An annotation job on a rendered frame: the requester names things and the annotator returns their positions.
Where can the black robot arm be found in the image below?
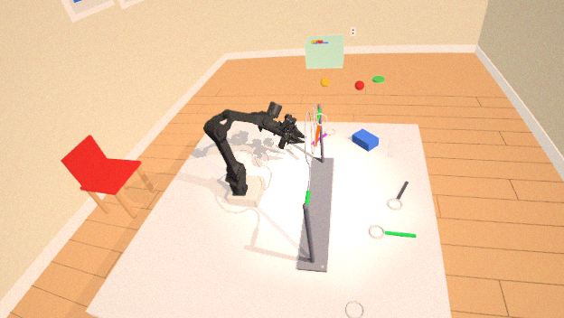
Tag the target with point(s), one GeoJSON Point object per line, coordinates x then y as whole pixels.
{"type": "Point", "coordinates": [235, 171]}

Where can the blue rectangular block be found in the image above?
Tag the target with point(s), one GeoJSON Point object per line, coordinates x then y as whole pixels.
{"type": "Point", "coordinates": [365, 139]}

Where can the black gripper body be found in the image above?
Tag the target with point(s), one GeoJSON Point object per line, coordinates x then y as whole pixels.
{"type": "Point", "coordinates": [285, 135]}

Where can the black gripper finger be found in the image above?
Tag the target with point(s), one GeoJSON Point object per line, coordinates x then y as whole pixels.
{"type": "Point", "coordinates": [297, 133]}
{"type": "Point", "coordinates": [294, 140]}

